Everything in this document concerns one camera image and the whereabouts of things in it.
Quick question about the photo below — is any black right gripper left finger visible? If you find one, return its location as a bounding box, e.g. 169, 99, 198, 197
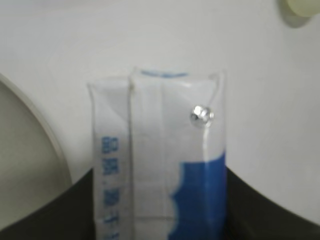
0, 170, 96, 240

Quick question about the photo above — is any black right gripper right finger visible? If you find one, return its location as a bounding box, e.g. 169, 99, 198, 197
225, 169, 320, 240

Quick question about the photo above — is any white blue milk carton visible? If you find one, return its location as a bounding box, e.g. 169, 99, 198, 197
88, 69, 227, 240

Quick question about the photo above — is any beige round plate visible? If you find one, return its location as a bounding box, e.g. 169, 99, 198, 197
0, 75, 72, 229

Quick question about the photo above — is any white egg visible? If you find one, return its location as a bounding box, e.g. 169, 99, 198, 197
287, 0, 320, 18

